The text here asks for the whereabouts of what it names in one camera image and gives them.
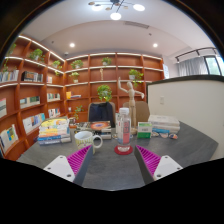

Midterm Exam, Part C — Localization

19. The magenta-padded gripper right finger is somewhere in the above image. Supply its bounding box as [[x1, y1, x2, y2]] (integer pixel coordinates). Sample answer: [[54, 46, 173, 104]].
[[133, 144, 184, 186]]

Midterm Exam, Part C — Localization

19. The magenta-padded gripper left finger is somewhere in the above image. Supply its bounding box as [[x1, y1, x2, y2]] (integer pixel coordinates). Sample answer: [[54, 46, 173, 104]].
[[43, 144, 94, 186]]

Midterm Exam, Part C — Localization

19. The clear plastic drink bottle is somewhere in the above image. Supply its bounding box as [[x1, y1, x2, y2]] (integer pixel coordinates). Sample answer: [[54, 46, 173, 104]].
[[116, 107, 133, 154]]

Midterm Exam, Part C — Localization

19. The yellow striped ceramic mug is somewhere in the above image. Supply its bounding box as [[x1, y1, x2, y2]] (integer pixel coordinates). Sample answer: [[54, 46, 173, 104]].
[[73, 130, 104, 155]]

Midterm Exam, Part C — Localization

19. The stack of colourful books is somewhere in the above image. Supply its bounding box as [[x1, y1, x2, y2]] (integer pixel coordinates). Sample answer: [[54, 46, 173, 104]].
[[37, 117, 72, 146]]

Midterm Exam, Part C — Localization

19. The small green white box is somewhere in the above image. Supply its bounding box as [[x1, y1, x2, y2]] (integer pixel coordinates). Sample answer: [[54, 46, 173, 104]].
[[136, 121, 153, 139]]

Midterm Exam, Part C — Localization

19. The stack of white boxes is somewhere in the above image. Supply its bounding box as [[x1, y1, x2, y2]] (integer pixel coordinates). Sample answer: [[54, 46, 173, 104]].
[[147, 114, 181, 135]]

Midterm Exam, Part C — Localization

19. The flat round red coaster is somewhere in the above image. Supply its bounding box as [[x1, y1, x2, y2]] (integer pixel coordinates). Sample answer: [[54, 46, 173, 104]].
[[114, 144, 134, 156]]

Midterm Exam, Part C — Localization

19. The dark book with orange cover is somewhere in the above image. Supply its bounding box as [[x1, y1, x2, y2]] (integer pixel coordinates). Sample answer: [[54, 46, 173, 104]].
[[74, 120, 113, 140]]

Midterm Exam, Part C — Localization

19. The tan chair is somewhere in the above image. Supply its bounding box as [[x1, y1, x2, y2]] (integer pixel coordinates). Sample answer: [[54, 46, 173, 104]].
[[123, 100, 151, 124]]

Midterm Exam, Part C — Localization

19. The tall green white carton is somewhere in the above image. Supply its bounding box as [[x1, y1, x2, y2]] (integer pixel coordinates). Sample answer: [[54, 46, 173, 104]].
[[114, 112, 121, 134]]

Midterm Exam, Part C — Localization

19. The chair with dark jacket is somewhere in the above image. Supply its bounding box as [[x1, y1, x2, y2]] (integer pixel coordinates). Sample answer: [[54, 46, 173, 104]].
[[87, 101, 117, 128]]

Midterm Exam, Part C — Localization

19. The wooden artist mannequin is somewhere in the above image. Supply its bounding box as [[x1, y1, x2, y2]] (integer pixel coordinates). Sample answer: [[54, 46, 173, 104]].
[[117, 77, 146, 136]]

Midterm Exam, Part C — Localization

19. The grey curtain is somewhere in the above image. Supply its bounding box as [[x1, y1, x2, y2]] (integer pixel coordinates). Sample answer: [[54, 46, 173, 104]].
[[177, 57, 209, 78]]

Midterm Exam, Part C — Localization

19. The wooden shelf unit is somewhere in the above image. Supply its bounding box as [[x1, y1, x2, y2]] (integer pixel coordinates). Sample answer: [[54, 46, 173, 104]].
[[0, 34, 166, 161]]

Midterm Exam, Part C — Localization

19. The window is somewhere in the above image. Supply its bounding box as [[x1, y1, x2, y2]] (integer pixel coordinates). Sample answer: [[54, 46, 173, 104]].
[[203, 54, 224, 76]]

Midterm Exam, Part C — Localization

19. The branched ceiling lamp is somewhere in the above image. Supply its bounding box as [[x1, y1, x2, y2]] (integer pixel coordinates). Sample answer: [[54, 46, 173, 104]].
[[88, 0, 146, 21]]

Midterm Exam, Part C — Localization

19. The black track light rail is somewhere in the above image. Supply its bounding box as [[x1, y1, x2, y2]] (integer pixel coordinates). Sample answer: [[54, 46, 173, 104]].
[[174, 46, 221, 63]]

